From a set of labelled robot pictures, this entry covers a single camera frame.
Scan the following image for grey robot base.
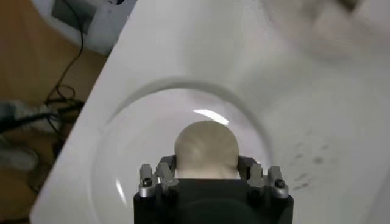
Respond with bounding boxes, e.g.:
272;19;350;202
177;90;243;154
32;0;137;56

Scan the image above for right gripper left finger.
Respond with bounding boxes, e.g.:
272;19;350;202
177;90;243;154
138;154;180;198

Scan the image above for white round plate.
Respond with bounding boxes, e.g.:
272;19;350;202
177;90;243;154
90;77;274;224

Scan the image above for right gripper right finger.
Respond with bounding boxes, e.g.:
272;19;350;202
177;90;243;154
237;155;289;199

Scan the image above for white steamed baozi bun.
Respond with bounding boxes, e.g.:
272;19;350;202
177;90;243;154
174;120;241;180

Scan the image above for white table foot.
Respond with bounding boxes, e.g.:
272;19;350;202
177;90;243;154
0;142;40;172

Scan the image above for scattered dark crumbs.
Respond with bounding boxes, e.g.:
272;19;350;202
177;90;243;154
291;142;332;191

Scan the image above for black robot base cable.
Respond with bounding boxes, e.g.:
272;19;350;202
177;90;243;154
44;0;85;106

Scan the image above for black floor cable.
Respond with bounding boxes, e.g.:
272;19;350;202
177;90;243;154
0;111;60;133

